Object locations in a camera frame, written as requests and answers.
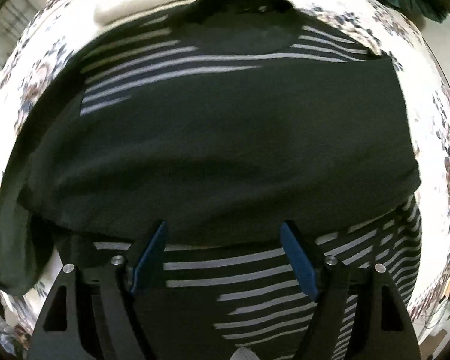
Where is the floral bed blanket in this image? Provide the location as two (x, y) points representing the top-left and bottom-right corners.
(0, 0), (450, 350)

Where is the black striped sweater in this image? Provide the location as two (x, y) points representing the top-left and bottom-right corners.
(0, 0), (421, 359)

